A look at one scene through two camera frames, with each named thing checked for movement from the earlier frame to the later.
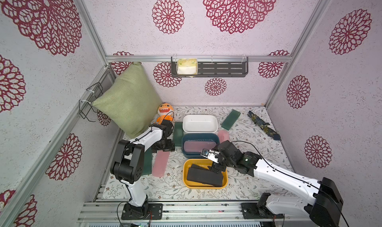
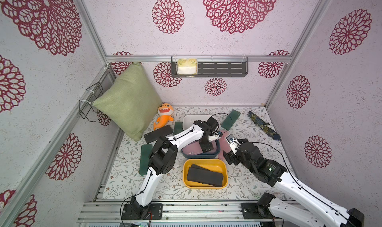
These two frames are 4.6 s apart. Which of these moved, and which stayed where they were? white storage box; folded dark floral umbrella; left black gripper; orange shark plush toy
Moved: left black gripper
Stayed: orange shark plush toy; folded dark floral umbrella; white storage box
